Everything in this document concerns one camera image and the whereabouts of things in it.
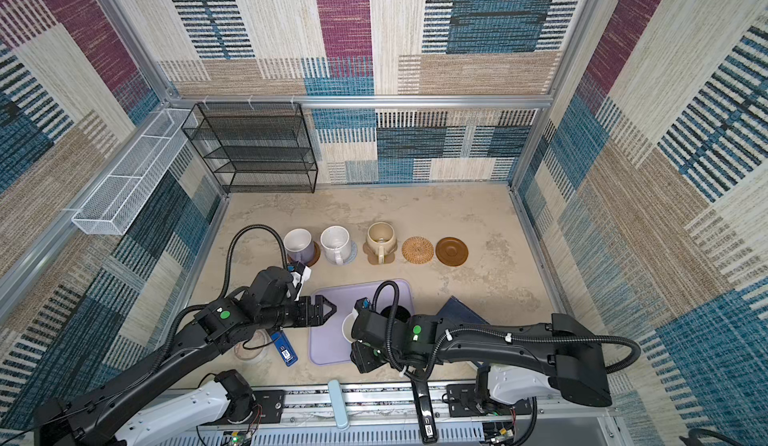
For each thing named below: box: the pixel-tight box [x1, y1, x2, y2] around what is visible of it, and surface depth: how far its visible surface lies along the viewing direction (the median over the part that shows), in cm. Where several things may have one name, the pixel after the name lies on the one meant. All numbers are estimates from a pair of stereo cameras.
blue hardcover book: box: [436, 295, 490, 325], surface depth 90 cm
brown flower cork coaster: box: [363, 238, 398, 265], surface depth 96 cm
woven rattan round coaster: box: [401, 236, 435, 264], surface depth 104 cm
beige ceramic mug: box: [366, 221, 396, 264], surface depth 96 cm
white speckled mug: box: [320, 225, 351, 266], surface depth 98 cm
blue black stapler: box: [270, 329, 299, 367], surface depth 81 cm
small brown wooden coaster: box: [435, 236, 469, 267], surface depth 104 cm
